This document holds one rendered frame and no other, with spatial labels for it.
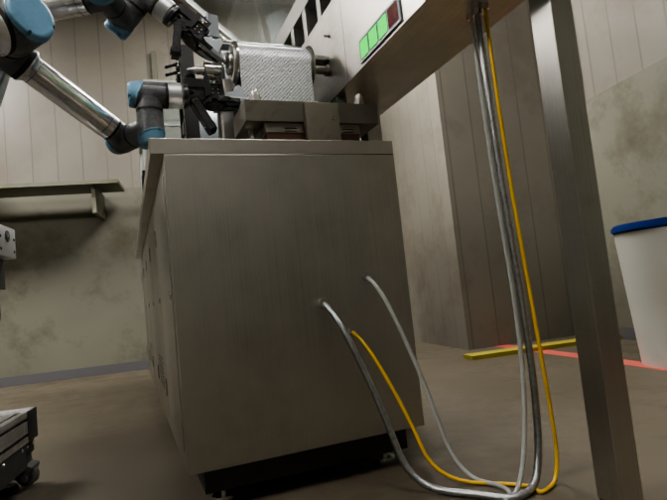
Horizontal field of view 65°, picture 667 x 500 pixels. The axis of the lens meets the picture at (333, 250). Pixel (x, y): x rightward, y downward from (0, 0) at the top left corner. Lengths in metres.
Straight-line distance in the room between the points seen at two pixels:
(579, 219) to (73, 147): 4.59
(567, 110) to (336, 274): 0.67
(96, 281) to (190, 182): 3.69
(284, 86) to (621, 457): 1.35
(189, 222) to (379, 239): 0.51
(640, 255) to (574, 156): 1.61
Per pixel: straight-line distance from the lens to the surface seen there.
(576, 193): 1.18
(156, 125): 1.62
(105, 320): 4.97
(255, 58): 1.79
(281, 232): 1.37
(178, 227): 1.32
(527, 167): 4.20
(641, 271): 2.77
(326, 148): 1.46
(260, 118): 1.50
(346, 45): 1.78
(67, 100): 1.66
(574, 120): 1.22
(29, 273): 5.12
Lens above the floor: 0.48
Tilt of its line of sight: 5 degrees up
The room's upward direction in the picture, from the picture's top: 6 degrees counter-clockwise
